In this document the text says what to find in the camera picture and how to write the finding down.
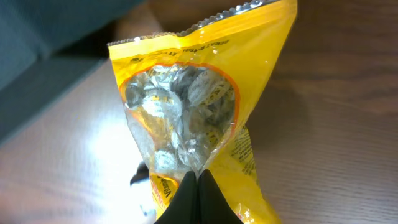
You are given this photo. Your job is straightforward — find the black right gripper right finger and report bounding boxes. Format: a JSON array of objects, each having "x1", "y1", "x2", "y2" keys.
[{"x1": 198, "y1": 169, "x2": 243, "y2": 224}]

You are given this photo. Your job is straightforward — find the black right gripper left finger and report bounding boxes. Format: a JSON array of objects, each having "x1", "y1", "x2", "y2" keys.
[{"x1": 155, "y1": 171, "x2": 197, "y2": 224}]

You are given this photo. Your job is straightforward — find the yellow Hacks candy bag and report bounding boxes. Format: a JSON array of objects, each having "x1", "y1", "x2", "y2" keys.
[{"x1": 108, "y1": 0, "x2": 297, "y2": 224}]

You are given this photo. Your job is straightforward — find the dark green open box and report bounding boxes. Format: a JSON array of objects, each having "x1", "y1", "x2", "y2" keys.
[{"x1": 1, "y1": 0, "x2": 141, "y2": 141}]

